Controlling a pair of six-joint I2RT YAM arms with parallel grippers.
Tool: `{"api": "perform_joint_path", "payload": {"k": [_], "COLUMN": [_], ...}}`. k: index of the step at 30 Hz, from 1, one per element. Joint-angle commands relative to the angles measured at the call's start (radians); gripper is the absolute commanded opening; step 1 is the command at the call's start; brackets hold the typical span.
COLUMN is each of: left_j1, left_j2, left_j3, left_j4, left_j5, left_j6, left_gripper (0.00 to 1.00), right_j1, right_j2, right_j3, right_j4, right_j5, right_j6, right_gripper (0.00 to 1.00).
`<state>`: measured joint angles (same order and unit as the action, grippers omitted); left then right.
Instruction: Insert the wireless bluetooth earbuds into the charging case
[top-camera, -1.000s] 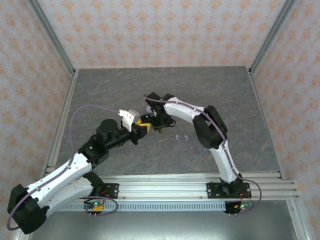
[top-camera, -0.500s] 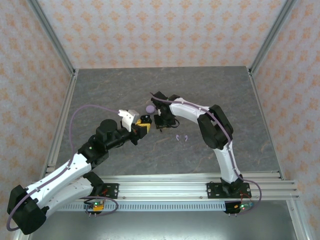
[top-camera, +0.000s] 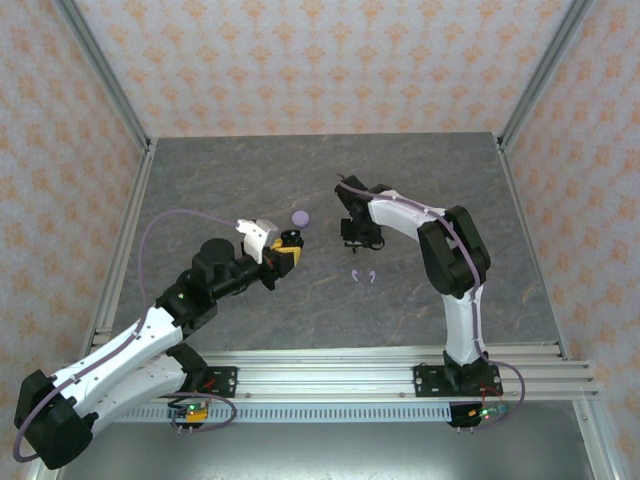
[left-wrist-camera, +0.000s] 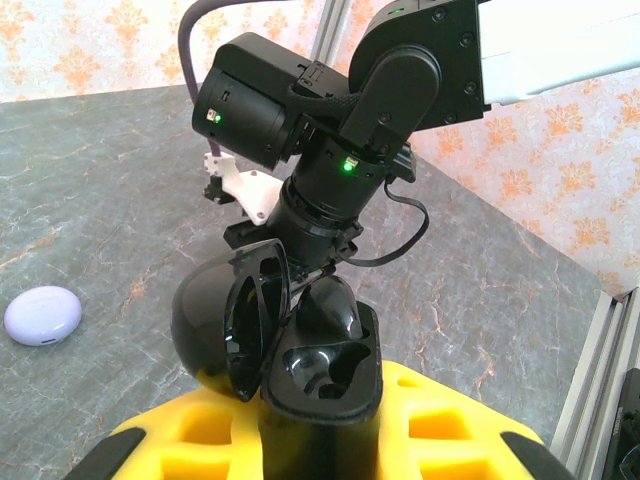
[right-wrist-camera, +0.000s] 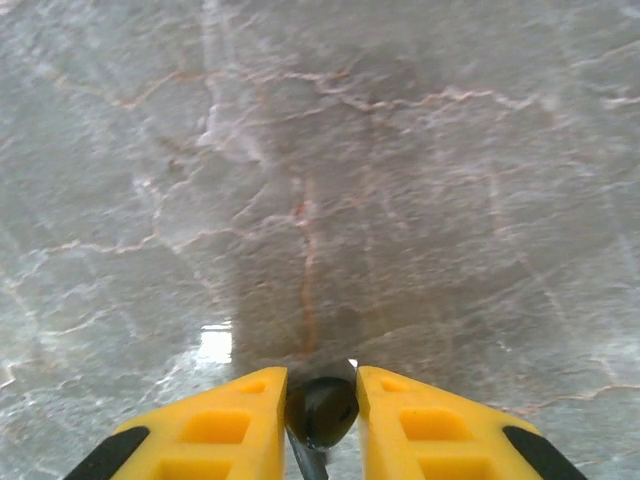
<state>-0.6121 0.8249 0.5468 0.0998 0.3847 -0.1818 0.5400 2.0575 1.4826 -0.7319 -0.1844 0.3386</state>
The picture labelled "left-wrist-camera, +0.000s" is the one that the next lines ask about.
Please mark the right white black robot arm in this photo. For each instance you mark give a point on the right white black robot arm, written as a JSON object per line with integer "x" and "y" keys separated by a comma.
{"x": 550, "y": 50}

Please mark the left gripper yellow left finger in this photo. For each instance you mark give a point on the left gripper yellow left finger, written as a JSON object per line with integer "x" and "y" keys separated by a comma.
{"x": 165, "y": 425}

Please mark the aluminium rail frame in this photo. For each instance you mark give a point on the aluminium rail frame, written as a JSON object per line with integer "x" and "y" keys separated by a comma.
{"x": 590, "y": 375}

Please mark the purple earbud charging case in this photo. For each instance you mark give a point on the purple earbud charging case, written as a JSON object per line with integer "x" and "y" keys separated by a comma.
{"x": 42, "y": 315}

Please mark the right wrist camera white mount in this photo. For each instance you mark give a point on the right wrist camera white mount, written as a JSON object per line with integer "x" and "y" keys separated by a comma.
{"x": 250, "y": 192}

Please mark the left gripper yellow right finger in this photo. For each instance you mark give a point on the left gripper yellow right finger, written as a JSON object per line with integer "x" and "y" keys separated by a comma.
{"x": 492, "y": 427}

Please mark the aluminium corner post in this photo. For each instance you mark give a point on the aluminium corner post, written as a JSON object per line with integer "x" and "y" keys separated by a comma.
{"x": 332, "y": 25}

